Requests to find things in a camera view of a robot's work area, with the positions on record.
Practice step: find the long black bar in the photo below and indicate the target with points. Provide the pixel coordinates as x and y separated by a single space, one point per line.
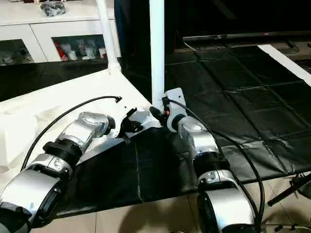
252 35

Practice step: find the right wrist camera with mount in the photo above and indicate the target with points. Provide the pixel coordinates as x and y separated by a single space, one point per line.
176 99

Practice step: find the flat white board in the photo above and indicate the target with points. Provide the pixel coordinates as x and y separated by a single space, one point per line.
286 60

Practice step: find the white plastic table top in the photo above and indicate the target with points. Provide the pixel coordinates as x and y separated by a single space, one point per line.
73 97

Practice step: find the dark object on cabinet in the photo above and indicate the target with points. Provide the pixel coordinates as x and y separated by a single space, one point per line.
52 8

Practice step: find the white glass-door cabinet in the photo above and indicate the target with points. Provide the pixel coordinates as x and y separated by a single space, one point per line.
48 29

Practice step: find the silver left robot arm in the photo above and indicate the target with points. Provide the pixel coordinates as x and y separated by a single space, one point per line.
68 150

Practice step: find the black work mat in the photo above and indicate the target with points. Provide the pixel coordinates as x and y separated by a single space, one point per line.
243 131

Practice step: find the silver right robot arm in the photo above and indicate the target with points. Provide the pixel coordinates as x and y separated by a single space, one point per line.
204 150

